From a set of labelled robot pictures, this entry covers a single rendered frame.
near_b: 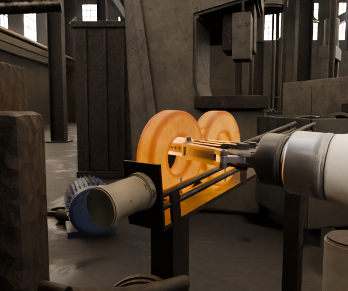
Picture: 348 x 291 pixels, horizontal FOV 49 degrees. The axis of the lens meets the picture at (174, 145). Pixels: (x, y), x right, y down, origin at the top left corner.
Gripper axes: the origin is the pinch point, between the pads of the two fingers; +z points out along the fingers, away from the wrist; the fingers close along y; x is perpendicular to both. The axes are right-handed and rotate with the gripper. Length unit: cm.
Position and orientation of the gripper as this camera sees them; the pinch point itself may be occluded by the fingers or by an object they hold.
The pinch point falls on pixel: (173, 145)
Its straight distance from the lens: 65.3
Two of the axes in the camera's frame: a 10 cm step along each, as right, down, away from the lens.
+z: -8.1, -1.1, 5.8
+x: 0.4, -9.9, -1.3
